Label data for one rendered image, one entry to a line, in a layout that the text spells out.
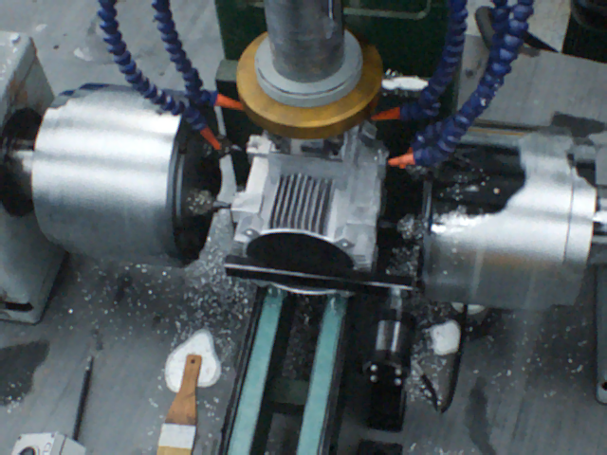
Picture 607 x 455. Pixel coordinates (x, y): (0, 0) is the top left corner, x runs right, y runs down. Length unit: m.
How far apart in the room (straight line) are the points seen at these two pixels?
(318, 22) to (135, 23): 0.93
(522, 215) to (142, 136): 0.49
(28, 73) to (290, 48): 0.48
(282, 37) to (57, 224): 0.42
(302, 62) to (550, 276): 0.40
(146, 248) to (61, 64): 0.71
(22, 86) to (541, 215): 0.74
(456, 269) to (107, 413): 0.58
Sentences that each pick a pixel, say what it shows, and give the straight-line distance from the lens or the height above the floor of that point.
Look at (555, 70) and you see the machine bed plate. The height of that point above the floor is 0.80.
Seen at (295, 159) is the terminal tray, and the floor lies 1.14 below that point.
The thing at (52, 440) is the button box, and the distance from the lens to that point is 1.08.
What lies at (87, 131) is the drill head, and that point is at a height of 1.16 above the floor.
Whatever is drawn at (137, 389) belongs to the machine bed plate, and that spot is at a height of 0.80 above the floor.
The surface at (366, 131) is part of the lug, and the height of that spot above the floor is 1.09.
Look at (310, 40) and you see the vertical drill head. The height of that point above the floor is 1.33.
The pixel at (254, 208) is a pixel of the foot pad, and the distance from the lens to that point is 1.19.
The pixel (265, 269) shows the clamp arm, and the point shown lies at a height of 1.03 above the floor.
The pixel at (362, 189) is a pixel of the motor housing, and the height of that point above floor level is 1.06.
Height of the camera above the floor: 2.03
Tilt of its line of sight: 56 degrees down
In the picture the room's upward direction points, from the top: 6 degrees counter-clockwise
